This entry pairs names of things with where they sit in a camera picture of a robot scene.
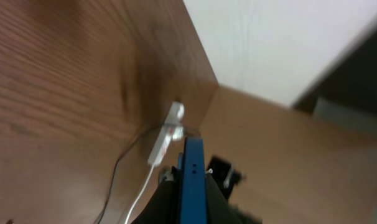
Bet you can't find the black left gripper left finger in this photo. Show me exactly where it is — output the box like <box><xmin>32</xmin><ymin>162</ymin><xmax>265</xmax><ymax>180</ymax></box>
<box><xmin>132</xmin><ymin>166</ymin><xmax>179</xmax><ymax>224</ymax></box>

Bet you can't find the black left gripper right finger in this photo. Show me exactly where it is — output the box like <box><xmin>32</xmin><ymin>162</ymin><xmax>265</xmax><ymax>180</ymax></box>
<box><xmin>206</xmin><ymin>174</ymin><xmax>263</xmax><ymax>224</ymax></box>

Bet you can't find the white power strip cord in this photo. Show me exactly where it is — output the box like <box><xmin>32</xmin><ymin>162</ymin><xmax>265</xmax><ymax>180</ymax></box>
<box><xmin>123</xmin><ymin>164</ymin><xmax>157</xmax><ymax>224</ymax></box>

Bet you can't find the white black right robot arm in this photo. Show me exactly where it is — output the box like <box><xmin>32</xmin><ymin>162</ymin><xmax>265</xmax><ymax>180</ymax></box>
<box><xmin>207</xmin><ymin>156</ymin><xmax>246</xmax><ymax>200</ymax></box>

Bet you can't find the black charger cable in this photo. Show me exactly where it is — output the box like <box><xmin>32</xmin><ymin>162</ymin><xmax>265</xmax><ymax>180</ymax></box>
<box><xmin>93</xmin><ymin>124</ymin><xmax>202</xmax><ymax>224</ymax></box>

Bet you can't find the white power strip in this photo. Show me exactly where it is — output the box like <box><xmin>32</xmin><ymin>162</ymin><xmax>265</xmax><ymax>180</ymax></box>
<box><xmin>147</xmin><ymin>101</ymin><xmax>185</xmax><ymax>167</ymax></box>

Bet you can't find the blue Galaxy smartphone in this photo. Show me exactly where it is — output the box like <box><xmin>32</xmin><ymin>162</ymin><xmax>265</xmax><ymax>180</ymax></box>
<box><xmin>178</xmin><ymin>137</ymin><xmax>207</xmax><ymax>224</ymax></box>

